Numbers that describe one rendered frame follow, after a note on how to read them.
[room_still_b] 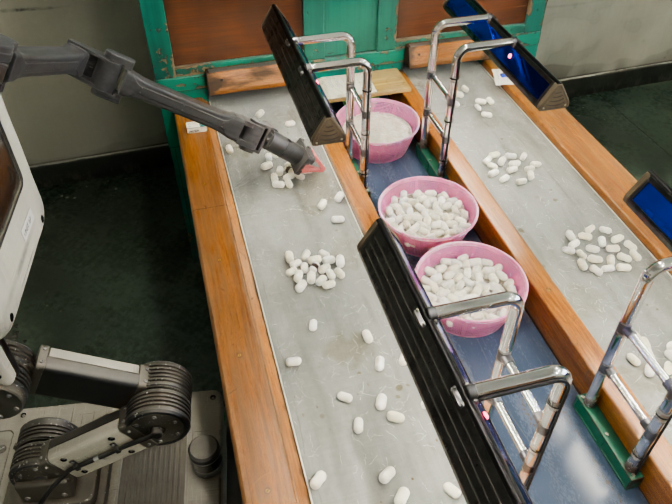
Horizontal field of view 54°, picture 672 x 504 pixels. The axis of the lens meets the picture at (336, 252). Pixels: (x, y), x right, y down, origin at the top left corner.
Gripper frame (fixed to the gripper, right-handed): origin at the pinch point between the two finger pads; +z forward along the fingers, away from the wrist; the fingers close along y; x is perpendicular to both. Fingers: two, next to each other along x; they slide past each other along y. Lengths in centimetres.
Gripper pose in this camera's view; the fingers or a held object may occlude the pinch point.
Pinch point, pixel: (321, 168)
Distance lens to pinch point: 190.2
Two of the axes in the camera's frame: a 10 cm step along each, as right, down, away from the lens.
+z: 7.3, 3.4, 6.0
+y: -2.7, -6.6, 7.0
